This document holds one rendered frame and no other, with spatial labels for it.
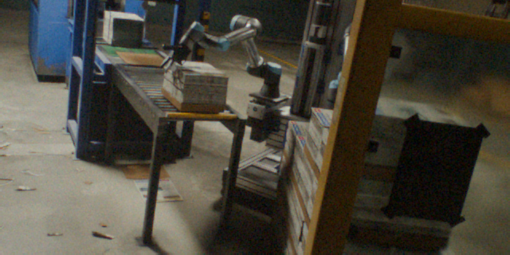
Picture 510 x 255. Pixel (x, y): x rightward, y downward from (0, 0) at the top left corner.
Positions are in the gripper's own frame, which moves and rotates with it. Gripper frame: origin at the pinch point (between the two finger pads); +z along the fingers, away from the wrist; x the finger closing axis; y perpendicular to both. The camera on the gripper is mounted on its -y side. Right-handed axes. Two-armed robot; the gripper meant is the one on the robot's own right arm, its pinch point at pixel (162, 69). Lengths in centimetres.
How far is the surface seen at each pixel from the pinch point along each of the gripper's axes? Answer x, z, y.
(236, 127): -25, 2, 50
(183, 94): -19.5, 4.0, 12.0
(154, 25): 852, -39, 245
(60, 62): 338, 73, 24
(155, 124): -24.1, 27.0, 7.4
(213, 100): -19.3, -3.3, 30.3
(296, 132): -60, -17, 64
